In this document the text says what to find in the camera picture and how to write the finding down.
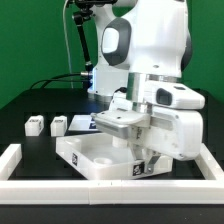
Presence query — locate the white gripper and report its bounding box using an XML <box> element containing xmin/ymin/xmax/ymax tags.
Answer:
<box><xmin>91</xmin><ymin>106</ymin><xmax>203</xmax><ymax>174</ymax></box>

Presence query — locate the white square table top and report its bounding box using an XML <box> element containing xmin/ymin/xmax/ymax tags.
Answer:
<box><xmin>56</xmin><ymin>133</ymin><xmax>173</xmax><ymax>180</ymax></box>

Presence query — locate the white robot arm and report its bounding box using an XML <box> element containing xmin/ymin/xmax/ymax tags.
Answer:
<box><xmin>93</xmin><ymin>0</ymin><xmax>205</xmax><ymax>174</ymax></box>

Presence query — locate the white U-shaped fence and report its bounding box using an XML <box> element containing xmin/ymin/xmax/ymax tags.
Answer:
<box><xmin>0</xmin><ymin>144</ymin><xmax>224</xmax><ymax>205</ymax></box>

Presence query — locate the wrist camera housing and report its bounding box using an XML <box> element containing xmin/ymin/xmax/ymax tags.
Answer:
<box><xmin>144</xmin><ymin>81</ymin><xmax>205</xmax><ymax>110</ymax></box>

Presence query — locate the white marker base plate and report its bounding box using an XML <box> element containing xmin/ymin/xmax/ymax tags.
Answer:
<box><xmin>68</xmin><ymin>115</ymin><xmax>98</xmax><ymax>132</ymax></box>

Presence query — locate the black cable bundle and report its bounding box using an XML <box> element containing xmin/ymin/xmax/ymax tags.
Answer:
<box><xmin>29</xmin><ymin>71</ymin><xmax>94</xmax><ymax>90</ymax></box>

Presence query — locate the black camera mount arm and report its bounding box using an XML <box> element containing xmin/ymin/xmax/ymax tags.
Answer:
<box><xmin>71</xmin><ymin>0</ymin><xmax>118</xmax><ymax>79</ymax></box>

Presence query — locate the white hanging cable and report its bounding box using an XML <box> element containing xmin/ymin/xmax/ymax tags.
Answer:
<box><xmin>62</xmin><ymin>0</ymin><xmax>75</xmax><ymax>90</ymax></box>

